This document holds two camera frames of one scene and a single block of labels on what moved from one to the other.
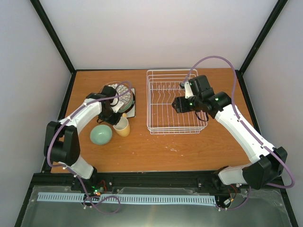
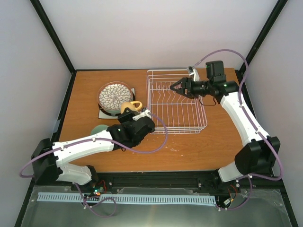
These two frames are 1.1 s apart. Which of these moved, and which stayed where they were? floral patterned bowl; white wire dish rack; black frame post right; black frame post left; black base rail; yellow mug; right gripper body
Moved: right gripper body; yellow mug
Stayed: floral patterned bowl; black base rail; black frame post left; black frame post right; white wire dish rack
